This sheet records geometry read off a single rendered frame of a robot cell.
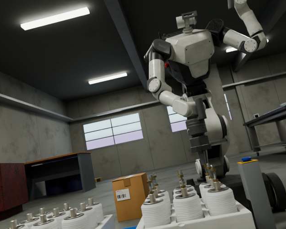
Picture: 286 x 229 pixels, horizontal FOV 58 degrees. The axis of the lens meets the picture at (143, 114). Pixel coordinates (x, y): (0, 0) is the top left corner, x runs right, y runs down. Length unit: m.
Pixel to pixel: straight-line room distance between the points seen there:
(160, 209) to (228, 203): 0.23
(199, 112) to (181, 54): 0.49
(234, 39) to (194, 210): 1.09
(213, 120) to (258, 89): 8.67
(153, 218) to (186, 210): 0.12
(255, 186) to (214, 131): 0.41
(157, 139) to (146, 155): 0.71
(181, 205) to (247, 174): 0.35
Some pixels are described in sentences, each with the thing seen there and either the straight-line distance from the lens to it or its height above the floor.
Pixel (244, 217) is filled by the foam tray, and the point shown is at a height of 0.17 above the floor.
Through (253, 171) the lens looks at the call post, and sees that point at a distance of 1.17.
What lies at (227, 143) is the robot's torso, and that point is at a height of 0.40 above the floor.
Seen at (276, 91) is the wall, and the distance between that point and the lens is 10.28.
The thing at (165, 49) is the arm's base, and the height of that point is 1.00.
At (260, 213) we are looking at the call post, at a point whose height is 0.11.
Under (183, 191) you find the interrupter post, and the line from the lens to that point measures 0.97.
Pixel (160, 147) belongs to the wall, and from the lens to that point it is 9.38.
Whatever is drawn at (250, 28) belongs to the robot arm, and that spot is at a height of 1.00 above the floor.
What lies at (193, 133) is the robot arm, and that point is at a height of 0.48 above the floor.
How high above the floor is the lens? 0.41
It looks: 10 degrees up
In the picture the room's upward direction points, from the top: 11 degrees counter-clockwise
